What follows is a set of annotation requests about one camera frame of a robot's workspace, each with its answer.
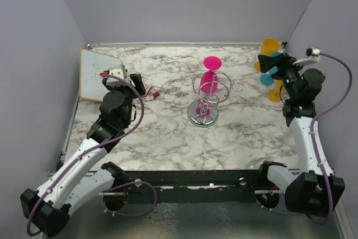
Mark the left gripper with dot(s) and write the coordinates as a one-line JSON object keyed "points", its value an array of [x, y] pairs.
{"points": [[136, 80]]}

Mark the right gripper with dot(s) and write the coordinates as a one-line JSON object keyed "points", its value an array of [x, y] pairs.
{"points": [[268, 62]]}

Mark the yellow wine glass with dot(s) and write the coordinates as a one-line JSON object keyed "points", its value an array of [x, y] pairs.
{"points": [[270, 46], [275, 94]]}

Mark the blue wine glass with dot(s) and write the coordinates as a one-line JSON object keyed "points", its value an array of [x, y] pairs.
{"points": [[266, 78]]}

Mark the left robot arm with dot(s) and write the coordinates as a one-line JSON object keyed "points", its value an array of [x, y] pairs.
{"points": [[51, 205]]}

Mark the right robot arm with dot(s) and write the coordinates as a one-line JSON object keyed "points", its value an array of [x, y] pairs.
{"points": [[315, 191]]}

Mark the pink wine glass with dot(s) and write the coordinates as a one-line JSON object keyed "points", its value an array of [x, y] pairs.
{"points": [[209, 80]]}

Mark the chrome wine glass rack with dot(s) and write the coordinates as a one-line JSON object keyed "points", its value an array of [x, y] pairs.
{"points": [[204, 110]]}

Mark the red white eraser box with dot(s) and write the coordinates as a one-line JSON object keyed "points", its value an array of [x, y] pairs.
{"points": [[147, 89]]}

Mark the small whiteboard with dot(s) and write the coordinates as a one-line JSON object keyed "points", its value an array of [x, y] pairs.
{"points": [[92, 64]]}

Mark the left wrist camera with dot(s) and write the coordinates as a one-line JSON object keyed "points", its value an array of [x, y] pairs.
{"points": [[116, 70]]}

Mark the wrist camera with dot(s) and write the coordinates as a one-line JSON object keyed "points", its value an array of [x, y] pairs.
{"points": [[312, 56], [116, 70]]}

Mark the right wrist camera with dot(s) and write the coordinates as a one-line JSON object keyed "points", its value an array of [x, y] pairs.
{"points": [[312, 56]]}

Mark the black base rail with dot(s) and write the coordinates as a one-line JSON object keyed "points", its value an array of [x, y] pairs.
{"points": [[200, 186]]}

